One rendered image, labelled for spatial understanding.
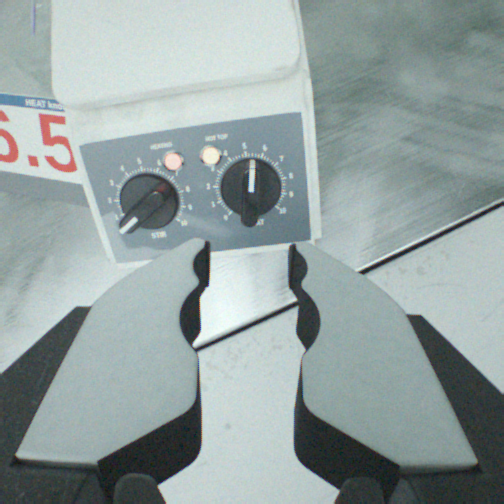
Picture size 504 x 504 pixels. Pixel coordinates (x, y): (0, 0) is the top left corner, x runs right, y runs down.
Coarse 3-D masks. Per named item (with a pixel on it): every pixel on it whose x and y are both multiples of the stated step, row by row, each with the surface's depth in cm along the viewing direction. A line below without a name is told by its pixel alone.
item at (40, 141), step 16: (0, 112) 23; (16, 112) 23; (32, 112) 23; (48, 112) 23; (0, 128) 24; (16, 128) 24; (32, 128) 23; (48, 128) 23; (64, 128) 23; (0, 144) 25; (16, 144) 24; (32, 144) 24; (48, 144) 24; (64, 144) 24; (0, 160) 25; (16, 160) 25; (32, 160) 25; (48, 160) 25; (64, 160) 25
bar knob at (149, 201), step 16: (144, 176) 20; (160, 176) 20; (128, 192) 20; (144, 192) 20; (160, 192) 19; (128, 208) 21; (144, 208) 19; (160, 208) 21; (176, 208) 21; (128, 224) 19; (144, 224) 21; (160, 224) 21
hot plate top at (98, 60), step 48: (96, 0) 17; (144, 0) 17; (192, 0) 17; (240, 0) 17; (288, 0) 17; (96, 48) 17; (144, 48) 17; (192, 48) 17; (240, 48) 17; (288, 48) 16; (96, 96) 17; (144, 96) 17
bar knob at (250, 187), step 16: (240, 160) 20; (256, 160) 19; (224, 176) 20; (240, 176) 20; (256, 176) 18; (272, 176) 20; (224, 192) 20; (240, 192) 20; (256, 192) 19; (272, 192) 20; (240, 208) 21; (256, 208) 19
